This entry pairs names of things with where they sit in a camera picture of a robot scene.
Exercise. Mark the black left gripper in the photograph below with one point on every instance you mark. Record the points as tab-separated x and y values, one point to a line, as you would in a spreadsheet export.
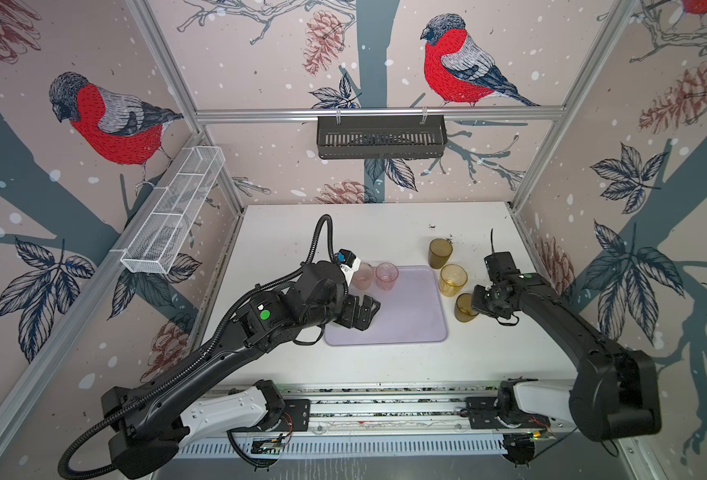
353	317

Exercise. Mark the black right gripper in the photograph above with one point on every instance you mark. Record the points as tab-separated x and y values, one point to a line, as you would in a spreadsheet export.
477	289

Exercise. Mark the pink glass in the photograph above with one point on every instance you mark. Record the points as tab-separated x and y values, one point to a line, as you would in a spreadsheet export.
386	276
363	277

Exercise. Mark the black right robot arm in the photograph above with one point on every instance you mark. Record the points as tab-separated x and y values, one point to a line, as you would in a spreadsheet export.
616	392

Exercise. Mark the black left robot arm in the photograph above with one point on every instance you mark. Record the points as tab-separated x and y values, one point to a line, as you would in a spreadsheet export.
265	318

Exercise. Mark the lilac plastic tray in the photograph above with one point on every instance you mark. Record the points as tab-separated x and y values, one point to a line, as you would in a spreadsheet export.
411	313

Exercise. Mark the dark olive glass near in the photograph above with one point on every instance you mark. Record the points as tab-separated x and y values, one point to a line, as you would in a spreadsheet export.
464	311

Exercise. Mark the dark olive glass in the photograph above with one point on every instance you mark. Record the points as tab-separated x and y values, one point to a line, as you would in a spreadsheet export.
440	250
464	311

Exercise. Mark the yellow amber glass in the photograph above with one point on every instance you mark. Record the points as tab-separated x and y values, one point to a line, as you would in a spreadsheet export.
452	279

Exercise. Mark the dark olive glass far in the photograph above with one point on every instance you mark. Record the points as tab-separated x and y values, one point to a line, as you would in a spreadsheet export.
440	250

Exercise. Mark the aluminium back crossbar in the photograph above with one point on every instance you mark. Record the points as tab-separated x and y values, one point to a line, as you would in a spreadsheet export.
503	113

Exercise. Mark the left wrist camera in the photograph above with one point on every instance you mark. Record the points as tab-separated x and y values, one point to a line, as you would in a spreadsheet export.
349	264

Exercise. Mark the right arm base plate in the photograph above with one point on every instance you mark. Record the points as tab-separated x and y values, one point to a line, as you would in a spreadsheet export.
489	413

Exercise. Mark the aluminium front rail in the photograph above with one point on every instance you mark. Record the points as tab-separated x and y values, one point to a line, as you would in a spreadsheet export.
377	408

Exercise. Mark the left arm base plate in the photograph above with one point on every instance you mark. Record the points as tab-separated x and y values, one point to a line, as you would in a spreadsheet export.
295	417

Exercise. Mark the black hanging wire basket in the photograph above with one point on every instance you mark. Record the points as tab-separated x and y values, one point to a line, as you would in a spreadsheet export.
381	137

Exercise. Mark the white wire mesh shelf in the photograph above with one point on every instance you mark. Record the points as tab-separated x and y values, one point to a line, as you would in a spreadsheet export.
164	232

